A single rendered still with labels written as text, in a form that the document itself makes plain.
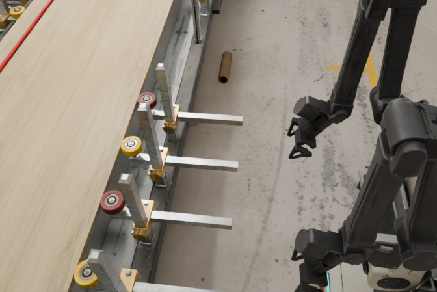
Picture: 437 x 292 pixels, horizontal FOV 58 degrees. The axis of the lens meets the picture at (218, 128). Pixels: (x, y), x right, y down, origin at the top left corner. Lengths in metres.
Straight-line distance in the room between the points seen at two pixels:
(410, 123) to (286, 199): 1.83
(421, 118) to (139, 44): 1.55
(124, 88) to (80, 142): 0.33
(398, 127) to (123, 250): 1.23
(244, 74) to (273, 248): 1.46
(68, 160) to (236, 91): 1.73
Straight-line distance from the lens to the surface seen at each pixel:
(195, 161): 1.55
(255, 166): 2.55
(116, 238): 1.67
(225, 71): 3.07
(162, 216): 1.43
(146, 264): 1.51
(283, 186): 2.48
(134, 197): 1.25
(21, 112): 1.84
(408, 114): 0.67
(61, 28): 2.26
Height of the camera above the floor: 2.07
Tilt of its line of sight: 49 degrees down
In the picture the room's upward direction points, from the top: 2 degrees counter-clockwise
